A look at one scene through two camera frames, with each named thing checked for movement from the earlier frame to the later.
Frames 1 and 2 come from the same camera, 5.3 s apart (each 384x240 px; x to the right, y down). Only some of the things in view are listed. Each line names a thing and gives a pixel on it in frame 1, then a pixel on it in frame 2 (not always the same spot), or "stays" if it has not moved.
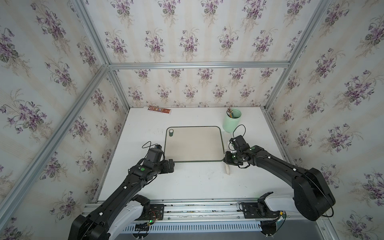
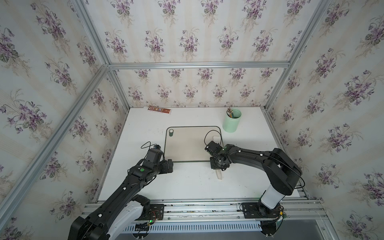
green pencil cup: [231, 125] stays
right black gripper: [227, 160] to [213, 167]
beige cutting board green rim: [194, 144] stays
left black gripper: [166, 169] stays
